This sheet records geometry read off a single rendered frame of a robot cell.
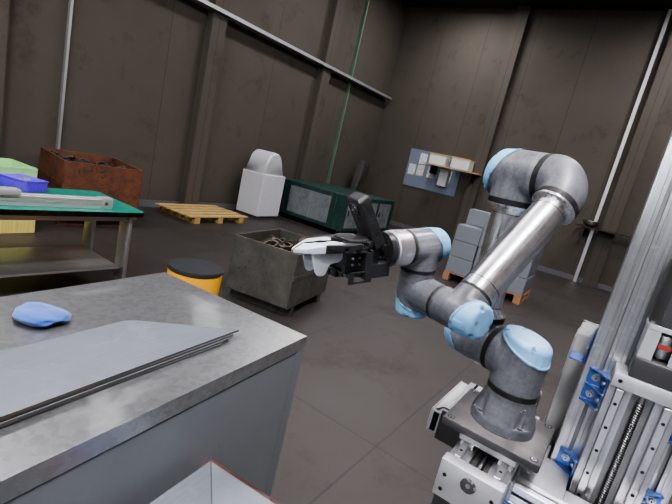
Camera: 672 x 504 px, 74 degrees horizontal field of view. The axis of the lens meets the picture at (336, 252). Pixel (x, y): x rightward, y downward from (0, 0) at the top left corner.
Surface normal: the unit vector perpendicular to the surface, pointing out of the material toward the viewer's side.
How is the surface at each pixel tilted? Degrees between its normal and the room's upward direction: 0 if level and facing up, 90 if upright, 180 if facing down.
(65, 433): 0
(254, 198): 90
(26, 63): 90
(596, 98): 90
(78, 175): 90
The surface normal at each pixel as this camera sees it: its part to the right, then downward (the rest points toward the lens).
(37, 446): 0.22, -0.95
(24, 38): 0.80, 0.30
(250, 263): -0.37, 0.11
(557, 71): -0.55, 0.05
